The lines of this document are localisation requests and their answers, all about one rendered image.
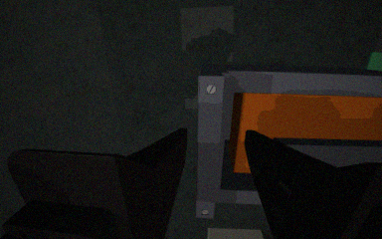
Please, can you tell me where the orange l-shaped part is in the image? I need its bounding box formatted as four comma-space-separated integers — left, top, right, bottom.
229, 93, 382, 173

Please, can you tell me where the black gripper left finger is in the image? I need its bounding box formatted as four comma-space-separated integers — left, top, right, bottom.
7, 128, 187, 239

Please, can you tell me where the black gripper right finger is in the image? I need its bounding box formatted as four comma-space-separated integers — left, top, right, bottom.
245, 130, 382, 239

